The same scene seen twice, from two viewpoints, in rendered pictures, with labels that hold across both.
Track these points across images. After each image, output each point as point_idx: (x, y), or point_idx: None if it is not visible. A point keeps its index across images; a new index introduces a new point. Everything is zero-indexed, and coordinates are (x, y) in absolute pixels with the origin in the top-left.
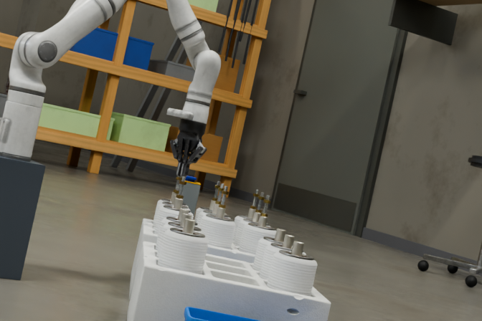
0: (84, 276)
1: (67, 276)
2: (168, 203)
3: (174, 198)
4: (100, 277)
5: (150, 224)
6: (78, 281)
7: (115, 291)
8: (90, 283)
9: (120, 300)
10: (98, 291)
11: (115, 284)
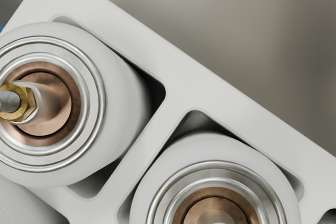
0: (326, 30)
1: None
2: (260, 220)
3: (211, 219)
4: (333, 80)
5: (310, 175)
6: None
7: (177, 27)
8: (253, 1)
9: None
10: None
11: (259, 82)
